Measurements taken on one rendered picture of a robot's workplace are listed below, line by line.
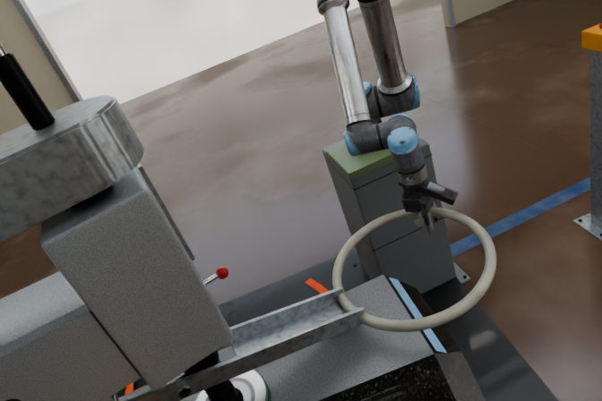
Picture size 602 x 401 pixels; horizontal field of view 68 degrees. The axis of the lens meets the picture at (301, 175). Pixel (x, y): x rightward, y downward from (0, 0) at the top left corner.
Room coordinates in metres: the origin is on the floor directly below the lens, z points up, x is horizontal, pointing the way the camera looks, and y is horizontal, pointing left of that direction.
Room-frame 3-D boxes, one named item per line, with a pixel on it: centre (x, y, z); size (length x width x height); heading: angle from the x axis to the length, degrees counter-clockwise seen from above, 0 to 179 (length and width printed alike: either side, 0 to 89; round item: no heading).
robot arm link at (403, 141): (1.21, -0.33, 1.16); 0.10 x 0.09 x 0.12; 163
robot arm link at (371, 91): (1.92, -0.38, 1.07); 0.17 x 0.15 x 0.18; 73
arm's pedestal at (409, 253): (1.92, -0.37, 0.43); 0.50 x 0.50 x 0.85; 7
